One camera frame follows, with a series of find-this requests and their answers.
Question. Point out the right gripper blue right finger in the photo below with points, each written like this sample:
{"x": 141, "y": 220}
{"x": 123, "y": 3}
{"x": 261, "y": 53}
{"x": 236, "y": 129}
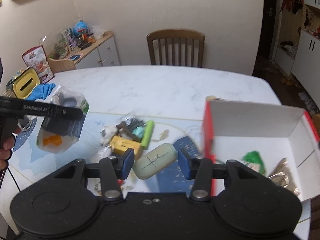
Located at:
{"x": 200, "y": 171}

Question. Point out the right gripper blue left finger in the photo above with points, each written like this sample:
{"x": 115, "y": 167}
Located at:
{"x": 111, "y": 170}

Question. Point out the pale green oval case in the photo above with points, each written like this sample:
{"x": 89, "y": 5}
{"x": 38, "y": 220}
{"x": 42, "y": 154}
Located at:
{"x": 155, "y": 161}

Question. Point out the clear bag with black items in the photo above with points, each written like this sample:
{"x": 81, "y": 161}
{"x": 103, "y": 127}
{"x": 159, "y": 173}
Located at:
{"x": 57, "y": 135}

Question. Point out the person's left hand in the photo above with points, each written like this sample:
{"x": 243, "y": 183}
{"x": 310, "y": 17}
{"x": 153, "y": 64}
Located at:
{"x": 6, "y": 150}

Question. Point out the yellow cardboard box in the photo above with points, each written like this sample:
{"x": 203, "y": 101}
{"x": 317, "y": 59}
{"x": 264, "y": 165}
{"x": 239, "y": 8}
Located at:
{"x": 120, "y": 145}

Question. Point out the yellow slotted container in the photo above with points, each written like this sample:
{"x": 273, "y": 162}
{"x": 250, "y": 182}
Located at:
{"x": 24, "y": 84}

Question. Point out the blue cloth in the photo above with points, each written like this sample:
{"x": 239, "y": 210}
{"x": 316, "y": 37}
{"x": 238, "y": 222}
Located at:
{"x": 41, "y": 91}

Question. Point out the white tooth plush toy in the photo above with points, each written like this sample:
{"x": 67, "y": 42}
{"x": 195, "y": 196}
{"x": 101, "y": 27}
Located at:
{"x": 107, "y": 133}

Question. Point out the turquoise small object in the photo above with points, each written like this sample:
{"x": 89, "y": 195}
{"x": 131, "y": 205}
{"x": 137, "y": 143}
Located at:
{"x": 139, "y": 132}

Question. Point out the red and white cardboard box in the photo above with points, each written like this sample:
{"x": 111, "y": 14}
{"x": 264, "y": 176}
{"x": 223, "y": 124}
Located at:
{"x": 233, "y": 128}

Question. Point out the green cylinder tube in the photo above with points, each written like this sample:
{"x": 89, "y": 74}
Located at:
{"x": 147, "y": 134}

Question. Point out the green packet in box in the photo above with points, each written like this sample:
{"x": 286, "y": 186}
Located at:
{"x": 254, "y": 161}

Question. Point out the red snack bag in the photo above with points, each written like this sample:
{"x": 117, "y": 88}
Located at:
{"x": 36, "y": 58}

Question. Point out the light wooden child chair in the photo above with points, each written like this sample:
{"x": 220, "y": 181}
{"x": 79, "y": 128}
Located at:
{"x": 62, "y": 65}

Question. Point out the blue globe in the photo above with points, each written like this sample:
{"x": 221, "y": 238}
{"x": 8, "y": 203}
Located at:
{"x": 79, "y": 26}

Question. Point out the white sideboard cabinet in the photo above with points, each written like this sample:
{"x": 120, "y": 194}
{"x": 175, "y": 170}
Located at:
{"x": 102, "y": 53}

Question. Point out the brown wooden chair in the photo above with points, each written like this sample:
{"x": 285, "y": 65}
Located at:
{"x": 176, "y": 47}

